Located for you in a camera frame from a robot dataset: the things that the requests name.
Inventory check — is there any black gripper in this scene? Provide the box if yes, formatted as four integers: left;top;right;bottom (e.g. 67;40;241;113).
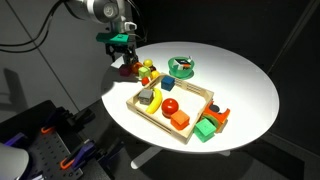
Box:
105;41;139;66

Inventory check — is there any red toy tomato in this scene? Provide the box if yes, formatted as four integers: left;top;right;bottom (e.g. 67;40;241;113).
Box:
161;97;180;119

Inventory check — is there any blue block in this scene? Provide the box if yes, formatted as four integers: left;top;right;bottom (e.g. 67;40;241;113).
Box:
160;75;176;92

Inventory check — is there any purple clamp with orange tip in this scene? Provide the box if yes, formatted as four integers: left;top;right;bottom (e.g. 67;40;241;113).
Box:
39;109;68;135
59;140;97;171

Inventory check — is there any white rounded housing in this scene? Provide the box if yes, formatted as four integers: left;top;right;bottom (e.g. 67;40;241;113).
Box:
0;142;30;180

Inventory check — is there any white table leg base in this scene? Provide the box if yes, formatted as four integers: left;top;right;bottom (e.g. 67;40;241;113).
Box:
130;146;231;170

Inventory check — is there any black handled clamp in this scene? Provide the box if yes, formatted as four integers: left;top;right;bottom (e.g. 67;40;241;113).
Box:
95;135;125;158
59;106;97;130

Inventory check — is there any green block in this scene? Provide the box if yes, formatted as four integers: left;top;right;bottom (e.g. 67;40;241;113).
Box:
193;118;217;143

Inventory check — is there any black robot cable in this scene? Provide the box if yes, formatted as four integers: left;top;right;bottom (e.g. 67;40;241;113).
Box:
0;0;65;47
0;14;54;54

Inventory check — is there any yellow toy banana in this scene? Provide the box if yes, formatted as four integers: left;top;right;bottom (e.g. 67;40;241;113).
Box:
145;87;163;115

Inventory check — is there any orange block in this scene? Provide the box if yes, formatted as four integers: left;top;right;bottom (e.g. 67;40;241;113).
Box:
170;109;191;131

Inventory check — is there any black white box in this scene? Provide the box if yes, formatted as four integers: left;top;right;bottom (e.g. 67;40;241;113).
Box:
174;55;194;71

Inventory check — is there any orange toy fruit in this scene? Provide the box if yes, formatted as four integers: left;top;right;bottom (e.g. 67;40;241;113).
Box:
130;61;144;75

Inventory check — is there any pink block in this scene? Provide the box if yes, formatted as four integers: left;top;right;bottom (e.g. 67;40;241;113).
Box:
119;63;134;78

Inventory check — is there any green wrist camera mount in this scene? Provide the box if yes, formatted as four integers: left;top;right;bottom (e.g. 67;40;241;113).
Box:
95;32;131;45

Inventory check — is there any grey block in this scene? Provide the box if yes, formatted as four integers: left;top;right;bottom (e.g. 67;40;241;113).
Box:
137;88;155;106

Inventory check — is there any orange rainbow arch toy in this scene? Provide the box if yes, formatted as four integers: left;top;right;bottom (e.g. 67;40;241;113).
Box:
201;99;231;134

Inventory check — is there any wooden slatted tray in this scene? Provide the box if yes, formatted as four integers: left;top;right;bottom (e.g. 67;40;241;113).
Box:
125;72;215;145

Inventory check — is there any perforated metal breadboard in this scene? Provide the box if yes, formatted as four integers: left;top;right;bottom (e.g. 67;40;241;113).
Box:
23;129;84;180

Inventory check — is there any yellow toy ball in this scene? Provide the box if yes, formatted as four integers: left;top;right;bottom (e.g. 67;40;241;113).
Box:
149;70;161;80

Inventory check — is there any green bowl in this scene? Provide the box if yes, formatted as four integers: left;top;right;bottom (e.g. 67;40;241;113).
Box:
167;56;196;80

